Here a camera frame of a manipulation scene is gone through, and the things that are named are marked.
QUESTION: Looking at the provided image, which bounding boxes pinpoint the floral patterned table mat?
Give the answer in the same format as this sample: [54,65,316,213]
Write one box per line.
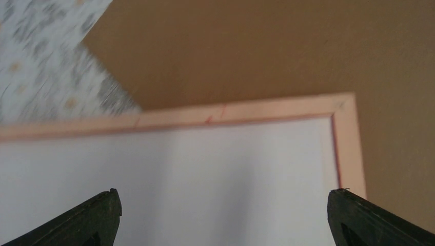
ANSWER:
[1,1,140,125]

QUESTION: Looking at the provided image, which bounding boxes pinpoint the red picture frame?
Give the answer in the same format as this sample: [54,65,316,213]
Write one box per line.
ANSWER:
[1,92,367,198]

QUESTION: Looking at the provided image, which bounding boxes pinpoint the landscape photo print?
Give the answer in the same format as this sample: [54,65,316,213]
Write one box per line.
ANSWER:
[1,118,338,245]

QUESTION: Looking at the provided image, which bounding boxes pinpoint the brown backing board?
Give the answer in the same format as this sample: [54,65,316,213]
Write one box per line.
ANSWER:
[83,1,434,231]

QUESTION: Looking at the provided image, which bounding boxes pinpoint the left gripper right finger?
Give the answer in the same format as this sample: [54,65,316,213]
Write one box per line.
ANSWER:
[327,189,434,245]

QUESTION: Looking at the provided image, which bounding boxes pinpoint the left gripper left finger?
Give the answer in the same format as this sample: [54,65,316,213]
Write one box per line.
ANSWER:
[5,188,122,245]

